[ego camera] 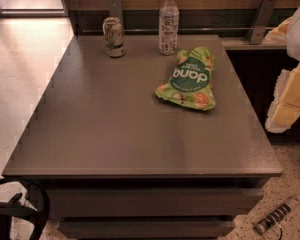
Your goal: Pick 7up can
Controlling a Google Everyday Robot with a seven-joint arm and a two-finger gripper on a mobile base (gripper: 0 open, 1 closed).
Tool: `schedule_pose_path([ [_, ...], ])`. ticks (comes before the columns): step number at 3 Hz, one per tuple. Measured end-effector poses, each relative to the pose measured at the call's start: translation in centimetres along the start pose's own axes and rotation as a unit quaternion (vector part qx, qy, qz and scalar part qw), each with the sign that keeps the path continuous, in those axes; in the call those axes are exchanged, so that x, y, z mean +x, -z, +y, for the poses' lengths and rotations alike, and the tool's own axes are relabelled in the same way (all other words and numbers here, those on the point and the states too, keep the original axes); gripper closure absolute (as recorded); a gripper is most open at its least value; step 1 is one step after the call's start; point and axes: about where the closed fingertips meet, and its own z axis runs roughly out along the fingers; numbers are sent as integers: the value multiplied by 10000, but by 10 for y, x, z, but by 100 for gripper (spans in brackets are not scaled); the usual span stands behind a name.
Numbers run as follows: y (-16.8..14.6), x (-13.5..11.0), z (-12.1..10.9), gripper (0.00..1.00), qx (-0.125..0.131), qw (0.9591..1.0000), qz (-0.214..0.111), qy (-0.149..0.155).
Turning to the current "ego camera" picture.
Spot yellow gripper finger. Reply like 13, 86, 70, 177
265, 63, 300, 133
265, 17, 291, 43

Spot green snack chip bag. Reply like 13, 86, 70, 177
155, 47, 216, 111

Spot horizontal metal rail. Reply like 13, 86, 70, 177
78, 27, 254, 35

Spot right metal rail bracket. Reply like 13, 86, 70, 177
247, 0, 277, 45

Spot clear plastic water bottle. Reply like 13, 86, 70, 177
158, 0, 179, 55

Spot left metal rail bracket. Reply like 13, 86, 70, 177
107, 0, 124, 25

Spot metal rail bracket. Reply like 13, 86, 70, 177
107, 0, 124, 25
247, 0, 277, 45

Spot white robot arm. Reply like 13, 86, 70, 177
265, 7, 300, 133

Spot black chair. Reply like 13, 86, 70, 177
0, 178, 50, 240

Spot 7up soda can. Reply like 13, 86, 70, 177
102, 17, 125, 58

